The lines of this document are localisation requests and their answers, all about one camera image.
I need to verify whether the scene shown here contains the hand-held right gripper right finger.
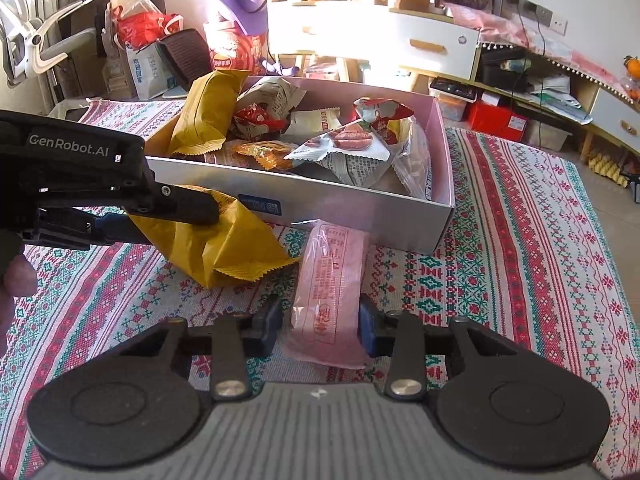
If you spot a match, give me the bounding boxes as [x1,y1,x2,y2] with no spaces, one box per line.
[357,292,521,403]

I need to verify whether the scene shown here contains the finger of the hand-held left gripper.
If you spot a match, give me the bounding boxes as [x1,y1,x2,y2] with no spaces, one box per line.
[90,213,167,249]
[149,181,223,226]

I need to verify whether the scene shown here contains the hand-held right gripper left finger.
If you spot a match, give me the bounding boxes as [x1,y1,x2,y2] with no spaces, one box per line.
[120,294,284,403]

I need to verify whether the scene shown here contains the pink snack packet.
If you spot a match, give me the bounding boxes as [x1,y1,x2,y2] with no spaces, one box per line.
[282,218,373,370]

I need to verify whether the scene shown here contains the large yellow crinkled snack packet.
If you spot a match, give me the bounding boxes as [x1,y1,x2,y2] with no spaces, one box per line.
[125,185,303,290]

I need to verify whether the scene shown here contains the long golden snack packet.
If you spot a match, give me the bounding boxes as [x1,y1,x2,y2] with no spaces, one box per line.
[166,69,251,157]

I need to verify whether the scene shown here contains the orange cracker packet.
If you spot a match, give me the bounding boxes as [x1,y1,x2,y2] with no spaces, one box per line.
[222,140,301,173]

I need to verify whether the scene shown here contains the pink cardboard box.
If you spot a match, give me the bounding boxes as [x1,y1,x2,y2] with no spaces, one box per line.
[142,75,457,257]

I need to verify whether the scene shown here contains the small red snack packet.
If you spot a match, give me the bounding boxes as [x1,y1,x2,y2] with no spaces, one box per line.
[352,97,416,143]
[232,102,281,142]

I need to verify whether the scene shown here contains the white grey snack packet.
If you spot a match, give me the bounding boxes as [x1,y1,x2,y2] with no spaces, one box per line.
[235,77,307,136]

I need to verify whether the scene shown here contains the white red-fruit snack packet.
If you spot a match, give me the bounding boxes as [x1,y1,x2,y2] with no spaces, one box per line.
[285,127,392,188]

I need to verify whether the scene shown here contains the clear plastic snack packet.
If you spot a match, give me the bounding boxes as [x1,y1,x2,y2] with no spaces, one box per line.
[390,115,433,200]

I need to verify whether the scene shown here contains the person's left hand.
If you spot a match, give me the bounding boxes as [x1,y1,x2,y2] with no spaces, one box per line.
[0,255,39,346]

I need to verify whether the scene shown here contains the white shopping bag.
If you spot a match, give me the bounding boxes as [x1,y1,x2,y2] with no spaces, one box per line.
[125,42,183,102]

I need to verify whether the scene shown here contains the white office chair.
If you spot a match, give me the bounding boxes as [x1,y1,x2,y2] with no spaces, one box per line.
[0,0,96,86]

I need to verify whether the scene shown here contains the brown plastic basket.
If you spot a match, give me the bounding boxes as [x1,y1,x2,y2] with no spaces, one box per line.
[155,27,213,93]

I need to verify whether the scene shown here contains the red plastic bag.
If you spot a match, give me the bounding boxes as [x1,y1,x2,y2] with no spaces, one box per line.
[112,5,185,51]

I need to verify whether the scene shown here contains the red snack bucket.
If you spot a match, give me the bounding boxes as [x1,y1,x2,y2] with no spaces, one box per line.
[202,20,271,77]

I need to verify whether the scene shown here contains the purple floor object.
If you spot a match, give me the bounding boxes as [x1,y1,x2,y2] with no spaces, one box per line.
[260,57,298,77]

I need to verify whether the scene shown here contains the patterned woven mat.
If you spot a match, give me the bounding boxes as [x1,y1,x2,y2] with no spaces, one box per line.
[0,97,640,480]

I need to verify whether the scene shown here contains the clear plastic bin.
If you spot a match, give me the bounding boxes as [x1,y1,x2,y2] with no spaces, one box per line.
[302,57,341,81]

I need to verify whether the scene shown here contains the clear storage bin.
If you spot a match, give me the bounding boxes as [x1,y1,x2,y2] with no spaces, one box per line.
[435,92,473,122]

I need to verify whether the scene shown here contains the red box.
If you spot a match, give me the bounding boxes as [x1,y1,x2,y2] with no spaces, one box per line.
[467,100,530,142]

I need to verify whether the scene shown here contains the black flat device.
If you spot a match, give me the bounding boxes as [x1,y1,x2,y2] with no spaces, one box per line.
[429,76,483,101]

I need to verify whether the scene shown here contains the white storage box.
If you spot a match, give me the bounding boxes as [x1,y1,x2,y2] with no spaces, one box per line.
[525,120,573,152]

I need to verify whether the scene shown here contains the black case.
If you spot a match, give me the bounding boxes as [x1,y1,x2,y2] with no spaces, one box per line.
[480,57,533,93]

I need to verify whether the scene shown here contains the yellow tray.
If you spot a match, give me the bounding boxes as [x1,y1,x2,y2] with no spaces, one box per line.
[587,152,628,188]

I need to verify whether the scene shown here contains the wooden cabinet with white drawers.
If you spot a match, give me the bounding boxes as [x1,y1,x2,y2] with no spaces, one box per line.
[267,0,481,96]

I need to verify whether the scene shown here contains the pile of papers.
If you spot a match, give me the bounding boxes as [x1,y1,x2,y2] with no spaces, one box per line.
[530,72,596,126]

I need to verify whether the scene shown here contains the low white drawer cabinet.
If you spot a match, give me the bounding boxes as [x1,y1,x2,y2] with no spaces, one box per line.
[575,67,640,161]

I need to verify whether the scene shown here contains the pink cloth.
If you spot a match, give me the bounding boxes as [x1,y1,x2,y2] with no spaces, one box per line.
[445,2,631,93]

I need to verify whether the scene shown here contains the wall sockets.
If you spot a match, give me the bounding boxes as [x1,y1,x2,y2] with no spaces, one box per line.
[505,0,568,36]

